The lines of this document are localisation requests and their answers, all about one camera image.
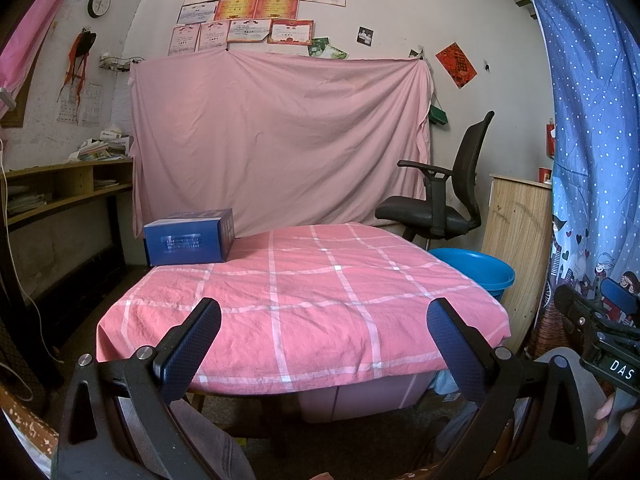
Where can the green landscape photo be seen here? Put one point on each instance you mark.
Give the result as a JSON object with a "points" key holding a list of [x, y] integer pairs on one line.
{"points": [[327, 49]]}

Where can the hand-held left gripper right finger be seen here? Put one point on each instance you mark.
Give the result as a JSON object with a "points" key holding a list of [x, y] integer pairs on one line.
{"points": [[452, 345]]}

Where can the pink hanging sheet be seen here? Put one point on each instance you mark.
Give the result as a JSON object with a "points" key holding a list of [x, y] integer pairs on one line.
{"points": [[280, 135]]}

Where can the black office chair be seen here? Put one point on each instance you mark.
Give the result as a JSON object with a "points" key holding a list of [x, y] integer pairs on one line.
{"points": [[425, 215]]}

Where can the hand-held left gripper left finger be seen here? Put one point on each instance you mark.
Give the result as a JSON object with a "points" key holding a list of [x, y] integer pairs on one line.
{"points": [[192, 345]]}

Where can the red tassel ornament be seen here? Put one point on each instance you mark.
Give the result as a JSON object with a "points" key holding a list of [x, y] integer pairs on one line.
{"points": [[80, 47]]}

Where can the red wall hanging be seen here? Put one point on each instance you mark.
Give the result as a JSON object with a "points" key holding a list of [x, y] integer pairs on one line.
{"points": [[550, 140]]}

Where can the wooden cabinet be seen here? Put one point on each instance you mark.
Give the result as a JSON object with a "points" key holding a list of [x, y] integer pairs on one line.
{"points": [[517, 240]]}

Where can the worn brown wooden chair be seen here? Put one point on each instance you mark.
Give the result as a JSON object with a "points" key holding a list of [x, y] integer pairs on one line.
{"points": [[30, 430]]}

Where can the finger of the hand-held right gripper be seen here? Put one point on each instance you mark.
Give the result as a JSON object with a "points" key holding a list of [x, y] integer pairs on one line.
{"points": [[620, 295], [572, 305]]}

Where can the pink plastic storage box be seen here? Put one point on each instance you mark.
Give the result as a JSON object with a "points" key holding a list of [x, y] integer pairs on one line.
{"points": [[360, 395]]}

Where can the group of wall certificates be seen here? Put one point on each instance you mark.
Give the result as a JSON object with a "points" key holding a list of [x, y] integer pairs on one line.
{"points": [[250, 10]]}

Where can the wooden shelf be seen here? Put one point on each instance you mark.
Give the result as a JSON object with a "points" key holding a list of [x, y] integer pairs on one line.
{"points": [[75, 182]]}

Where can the blue printed curtain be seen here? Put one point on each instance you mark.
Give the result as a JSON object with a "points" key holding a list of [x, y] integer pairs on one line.
{"points": [[590, 110]]}

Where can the pink checkered tablecloth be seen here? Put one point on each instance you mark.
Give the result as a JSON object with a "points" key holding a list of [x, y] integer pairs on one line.
{"points": [[300, 300]]}

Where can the small wall photo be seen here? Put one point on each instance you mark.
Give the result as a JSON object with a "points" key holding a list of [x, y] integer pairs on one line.
{"points": [[364, 36]]}

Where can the blue plastic bucket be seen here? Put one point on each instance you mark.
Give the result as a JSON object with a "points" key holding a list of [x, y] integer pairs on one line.
{"points": [[475, 270]]}

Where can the round wall clock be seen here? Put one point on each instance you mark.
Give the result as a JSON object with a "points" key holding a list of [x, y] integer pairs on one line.
{"points": [[99, 4]]}

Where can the wall calendar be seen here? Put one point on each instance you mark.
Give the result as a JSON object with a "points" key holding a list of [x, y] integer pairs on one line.
{"points": [[90, 105]]}

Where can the person's right hand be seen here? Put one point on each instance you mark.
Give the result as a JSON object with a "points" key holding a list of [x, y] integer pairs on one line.
{"points": [[629, 417]]}

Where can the red cup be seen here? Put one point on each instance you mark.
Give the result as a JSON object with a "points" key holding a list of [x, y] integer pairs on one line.
{"points": [[544, 175]]}

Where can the dark blue cardboard box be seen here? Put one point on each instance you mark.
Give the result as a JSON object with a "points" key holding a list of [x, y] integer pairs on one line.
{"points": [[185, 242]]}

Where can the red wall poster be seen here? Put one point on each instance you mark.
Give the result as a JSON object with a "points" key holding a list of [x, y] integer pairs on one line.
{"points": [[456, 65]]}

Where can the green hanging pouch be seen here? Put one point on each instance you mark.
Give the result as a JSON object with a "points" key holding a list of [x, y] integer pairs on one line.
{"points": [[438, 116]]}

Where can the light blue cloth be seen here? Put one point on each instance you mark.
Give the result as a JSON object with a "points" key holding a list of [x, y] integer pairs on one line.
{"points": [[447, 385]]}

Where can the pink curtain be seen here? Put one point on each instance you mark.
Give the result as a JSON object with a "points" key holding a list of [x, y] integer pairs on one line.
{"points": [[30, 50]]}

